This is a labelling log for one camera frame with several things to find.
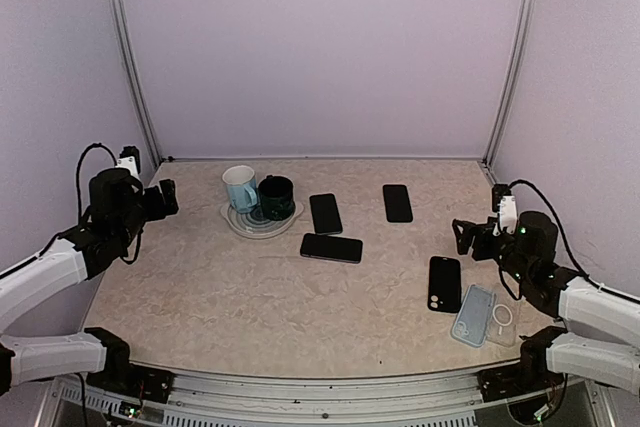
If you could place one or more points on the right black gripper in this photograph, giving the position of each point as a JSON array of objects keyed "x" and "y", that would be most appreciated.
[{"x": 465, "y": 242}]

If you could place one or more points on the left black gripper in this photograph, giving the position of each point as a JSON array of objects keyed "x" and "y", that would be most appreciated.
[{"x": 158, "y": 209}]

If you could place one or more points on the black phone case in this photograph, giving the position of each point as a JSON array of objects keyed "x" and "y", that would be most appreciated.
[{"x": 444, "y": 285}]

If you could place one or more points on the black phone pink edge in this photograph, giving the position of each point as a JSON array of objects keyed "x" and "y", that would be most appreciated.
[{"x": 331, "y": 248}]

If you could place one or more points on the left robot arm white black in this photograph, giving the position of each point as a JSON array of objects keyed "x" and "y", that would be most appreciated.
[{"x": 110, "y": 229}]

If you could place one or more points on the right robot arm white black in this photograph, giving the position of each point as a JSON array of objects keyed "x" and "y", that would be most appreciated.
[{"x": 527, "y": 254}]

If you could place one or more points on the black phone upper right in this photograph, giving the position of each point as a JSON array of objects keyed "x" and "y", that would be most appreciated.
[{"x": 397, "y": 203}]

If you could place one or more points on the clear magsafe phone case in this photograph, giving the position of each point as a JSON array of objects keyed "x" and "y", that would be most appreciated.
[{"x": 503, "y": 320}]

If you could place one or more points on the light blue phone case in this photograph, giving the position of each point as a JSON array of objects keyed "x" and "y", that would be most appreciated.
[{"x": 471, "y": 323}]

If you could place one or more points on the black phone upper middle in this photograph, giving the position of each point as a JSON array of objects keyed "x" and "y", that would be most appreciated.
[{"x": 325, "y": 214}]

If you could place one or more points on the light blue ceramic mug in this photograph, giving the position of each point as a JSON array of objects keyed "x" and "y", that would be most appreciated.
[{"x": 241, "y": 186}]

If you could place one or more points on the white grey ringed plate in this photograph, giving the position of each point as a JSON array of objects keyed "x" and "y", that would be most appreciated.
[{"x": 255, "y": 225}]

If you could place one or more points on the dark green ceramic mug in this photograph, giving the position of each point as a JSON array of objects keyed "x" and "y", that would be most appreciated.
[{"x": 276, "y": 197}]

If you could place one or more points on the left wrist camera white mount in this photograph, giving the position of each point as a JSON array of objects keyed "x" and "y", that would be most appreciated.
[{"x": 129, "y": 158}]

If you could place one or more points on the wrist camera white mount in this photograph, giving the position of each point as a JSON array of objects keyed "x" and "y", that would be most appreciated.
[
  {"x": 504, "y": 206},
  {"x": 129, "y": 158}
]

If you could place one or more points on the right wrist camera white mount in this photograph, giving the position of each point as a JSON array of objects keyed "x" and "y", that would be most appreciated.
[{"x": 504, "y": 206}]

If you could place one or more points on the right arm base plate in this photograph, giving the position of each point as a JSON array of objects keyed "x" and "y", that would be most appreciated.
[{"x": 512, "y": 381}]

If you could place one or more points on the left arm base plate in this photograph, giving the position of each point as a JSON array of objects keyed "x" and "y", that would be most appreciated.
[{"x": 136, "y": 381}]

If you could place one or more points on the front aluminium rail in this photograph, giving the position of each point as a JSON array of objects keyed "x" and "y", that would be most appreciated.
[{"x": 452, "y": 398}]

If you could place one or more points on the left aluminium frame post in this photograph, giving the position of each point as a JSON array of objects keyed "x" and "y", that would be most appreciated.
[{"x": 134, "y": 83}]

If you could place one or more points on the aluminium frame post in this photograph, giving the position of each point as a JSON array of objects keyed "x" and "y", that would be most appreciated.
[
  {"x": 134, "y": 83},
  {"x": 516, "y": 58}
]

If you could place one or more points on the right aluminium frame post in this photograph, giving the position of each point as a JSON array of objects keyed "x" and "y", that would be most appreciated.
[{"x": 516, "y": 58}]

